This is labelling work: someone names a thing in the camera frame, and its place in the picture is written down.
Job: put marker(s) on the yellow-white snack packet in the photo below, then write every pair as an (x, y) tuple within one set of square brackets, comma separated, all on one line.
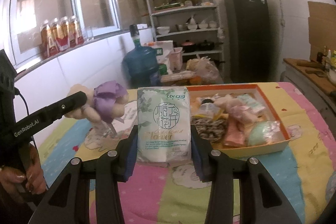
[(208, 112)]

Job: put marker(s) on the stacked white bowls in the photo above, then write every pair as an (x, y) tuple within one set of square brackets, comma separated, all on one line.
[(163, 30)]

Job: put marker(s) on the green puff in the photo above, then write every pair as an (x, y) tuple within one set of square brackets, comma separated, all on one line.
[(265, 133)]

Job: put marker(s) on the dried noodle bundle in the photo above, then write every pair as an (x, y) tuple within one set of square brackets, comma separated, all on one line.
[(176, 76)]

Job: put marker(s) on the leopard print cloth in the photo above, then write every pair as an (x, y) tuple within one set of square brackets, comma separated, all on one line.
[(210, 129)]

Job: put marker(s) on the green packet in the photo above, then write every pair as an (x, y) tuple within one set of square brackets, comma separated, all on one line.
[(162, 69)]

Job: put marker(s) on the colourful patchwork cartoon blanket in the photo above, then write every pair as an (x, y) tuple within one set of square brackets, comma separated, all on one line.
[(302, 161)]

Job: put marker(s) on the blue water jug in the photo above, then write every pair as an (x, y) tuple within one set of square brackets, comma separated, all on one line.
[(140, 66)]

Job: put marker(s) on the green tray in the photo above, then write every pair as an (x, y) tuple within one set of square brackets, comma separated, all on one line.
[(168, 6)]

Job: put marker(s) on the large white floral tissue pack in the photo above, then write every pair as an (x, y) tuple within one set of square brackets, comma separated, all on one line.
[(164, 119)]

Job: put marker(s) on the metal cup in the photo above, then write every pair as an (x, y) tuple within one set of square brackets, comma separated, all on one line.
[(180, 27)]

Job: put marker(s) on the pink towel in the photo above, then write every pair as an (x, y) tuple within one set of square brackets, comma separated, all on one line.
[(235, 134)]

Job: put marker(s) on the person's left hand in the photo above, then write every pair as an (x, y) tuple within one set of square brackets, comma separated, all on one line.
[(35, 171)]

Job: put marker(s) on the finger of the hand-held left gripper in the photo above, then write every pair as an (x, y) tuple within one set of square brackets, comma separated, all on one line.
[(68, 104)]

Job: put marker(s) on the red cooking pot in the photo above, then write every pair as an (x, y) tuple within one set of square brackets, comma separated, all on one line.
[(188, 46)]

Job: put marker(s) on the dark refrigerator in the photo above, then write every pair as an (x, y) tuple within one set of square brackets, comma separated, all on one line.
[(246, 37)]

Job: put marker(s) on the aluminium sliding window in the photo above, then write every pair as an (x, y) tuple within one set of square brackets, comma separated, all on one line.
[(73, 8)]

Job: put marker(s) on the pink plastic bin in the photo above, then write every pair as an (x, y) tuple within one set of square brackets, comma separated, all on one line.
[(176, 58)]

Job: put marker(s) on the black water pump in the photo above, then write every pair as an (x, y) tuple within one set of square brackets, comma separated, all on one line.
[(135, 33)]

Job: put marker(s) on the cleaver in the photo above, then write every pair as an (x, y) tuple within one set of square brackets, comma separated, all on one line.
[(315, 73)]

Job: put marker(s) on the hanging plastic bag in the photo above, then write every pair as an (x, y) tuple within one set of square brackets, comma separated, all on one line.
[(221, 33)]

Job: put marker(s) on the brown cardboard sheet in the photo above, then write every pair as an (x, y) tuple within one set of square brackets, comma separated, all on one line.
[(323, 29)]

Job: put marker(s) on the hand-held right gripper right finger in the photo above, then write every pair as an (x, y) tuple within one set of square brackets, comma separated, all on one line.
[(200, 166)]

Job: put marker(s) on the plush doll with purple dress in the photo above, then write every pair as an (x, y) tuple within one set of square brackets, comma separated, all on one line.
[(107, 98)]

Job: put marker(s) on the orange cardboard box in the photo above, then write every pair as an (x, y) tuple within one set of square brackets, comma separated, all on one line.
[(262, 150)]

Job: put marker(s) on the dark sauce bottle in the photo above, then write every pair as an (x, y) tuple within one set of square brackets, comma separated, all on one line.
[(322, 56)]

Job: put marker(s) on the grey metal shelf rack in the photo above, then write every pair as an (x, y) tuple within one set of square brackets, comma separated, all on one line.
[(148, 16)]

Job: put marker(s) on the plastic bag of vegetables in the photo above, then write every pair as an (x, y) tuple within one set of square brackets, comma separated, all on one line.
[(207, 69)]

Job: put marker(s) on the white flour sack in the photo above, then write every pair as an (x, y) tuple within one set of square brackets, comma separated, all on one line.
[(162, 52)]

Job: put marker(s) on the clear glass cup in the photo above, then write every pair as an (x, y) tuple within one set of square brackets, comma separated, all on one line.
[(90, 32)]

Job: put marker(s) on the yellow oil bottle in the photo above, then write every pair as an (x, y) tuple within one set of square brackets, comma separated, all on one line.
[(333, 58)]

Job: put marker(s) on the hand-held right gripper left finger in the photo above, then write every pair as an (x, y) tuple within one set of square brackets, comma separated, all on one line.
[(130, 166)]

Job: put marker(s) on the grey kitchen counter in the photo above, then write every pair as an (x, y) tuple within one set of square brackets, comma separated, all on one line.
[(296, 74)]

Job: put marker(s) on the wooden rolling pin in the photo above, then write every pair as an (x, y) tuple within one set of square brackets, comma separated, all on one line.
[(309, 64)]

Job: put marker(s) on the black cooking pot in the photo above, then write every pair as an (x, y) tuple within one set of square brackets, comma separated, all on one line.
[(207, 45)]

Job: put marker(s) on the white bowl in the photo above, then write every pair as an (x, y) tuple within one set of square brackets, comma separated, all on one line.
[(192, 26), (213, 24), (203, 25)]

